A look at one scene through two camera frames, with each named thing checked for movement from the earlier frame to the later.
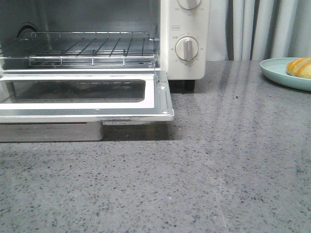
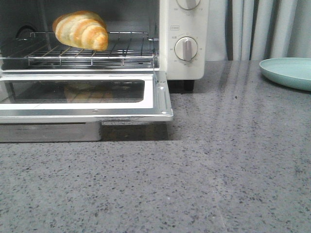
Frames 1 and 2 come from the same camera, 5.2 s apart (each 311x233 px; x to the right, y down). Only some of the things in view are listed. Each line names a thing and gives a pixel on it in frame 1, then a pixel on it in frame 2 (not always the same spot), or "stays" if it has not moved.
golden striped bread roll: (300, 67) -> (82, 29)
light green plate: (275, 69) stays
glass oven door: (72, 106) stays
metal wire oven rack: (86, 49) stays
